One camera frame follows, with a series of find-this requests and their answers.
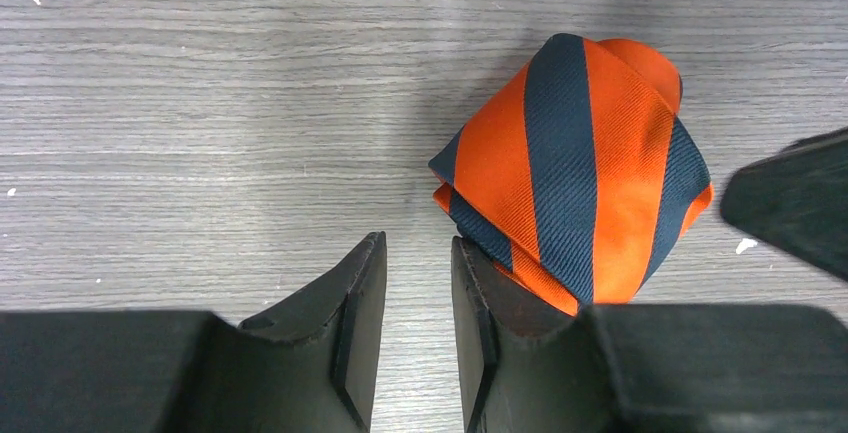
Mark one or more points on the orange navy striped tie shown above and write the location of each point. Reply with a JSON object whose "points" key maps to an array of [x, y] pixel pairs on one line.
{"points": [[577, 178]]}

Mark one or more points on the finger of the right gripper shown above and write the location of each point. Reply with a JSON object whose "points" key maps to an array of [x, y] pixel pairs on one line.
{"points": [[796, 201]]}

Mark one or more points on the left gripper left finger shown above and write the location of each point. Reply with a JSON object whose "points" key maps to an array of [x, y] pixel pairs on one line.
{"points": [[306, 364]]}

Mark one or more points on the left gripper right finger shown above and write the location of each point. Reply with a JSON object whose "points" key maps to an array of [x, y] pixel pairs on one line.
{"points": [[525, 366]]}

